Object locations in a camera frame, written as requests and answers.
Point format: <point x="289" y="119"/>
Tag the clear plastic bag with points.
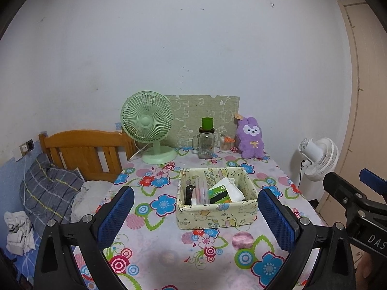
<point x="201" y="191"/>

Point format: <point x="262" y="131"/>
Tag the green tissue packet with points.
<point x="219" y="191"/>

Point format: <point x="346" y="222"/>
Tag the purple plush bunny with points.
<point x="251" y="139"/>

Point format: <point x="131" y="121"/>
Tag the glass jar with green lid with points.
<point x="206" y="145"/>

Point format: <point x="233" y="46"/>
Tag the beige door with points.
<point x="369" y="96"/>

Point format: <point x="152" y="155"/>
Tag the wooden bed headboard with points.
<point x="81" y="148"/>

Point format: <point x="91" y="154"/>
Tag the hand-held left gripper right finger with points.
<point x="275" y="220"/>

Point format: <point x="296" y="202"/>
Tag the white standing fan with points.
<point x="317" y="160"/>

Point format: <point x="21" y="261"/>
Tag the white crumpled cloth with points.
<point x="18" y="229"/>

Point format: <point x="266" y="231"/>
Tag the blue grid bedsheet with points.
<point x="21" y="265"/>

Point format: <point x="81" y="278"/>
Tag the white tissue pack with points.
<point x="232" y="190"/>

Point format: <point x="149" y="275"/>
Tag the small jar with orange lid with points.
<point x="225" y="145"/>

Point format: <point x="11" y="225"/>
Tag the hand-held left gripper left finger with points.
<point x="116" y="214"/>

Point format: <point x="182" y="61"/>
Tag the wall socket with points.
<point x="26" y="147"/>

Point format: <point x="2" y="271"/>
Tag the green desk fan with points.
<point x="145" y="120"/>

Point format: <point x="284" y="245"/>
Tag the yellow printed storage box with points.
<point x="217" y="214"/>

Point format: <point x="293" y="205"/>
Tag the grey white blanket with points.
<point x="90" y="195"/>

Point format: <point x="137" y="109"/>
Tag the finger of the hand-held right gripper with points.
<point x="370" y="178"/>
<point x="338" y="187"/>

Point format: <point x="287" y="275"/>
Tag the grey plaid pillow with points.
<point x="48" y="193"/>

